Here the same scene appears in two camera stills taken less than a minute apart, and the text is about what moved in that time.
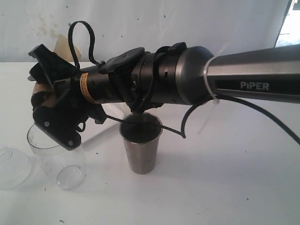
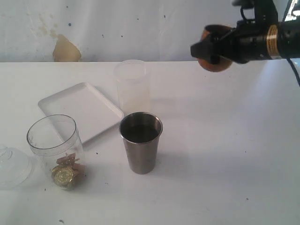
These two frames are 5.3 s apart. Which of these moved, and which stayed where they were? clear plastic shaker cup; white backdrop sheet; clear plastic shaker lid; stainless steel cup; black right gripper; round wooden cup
Moved: black right gripper; round wooden cup
Stayed: white backdrop sheet; stainless steel cup; clear plastic shaker cup; clear plastic shaker lid
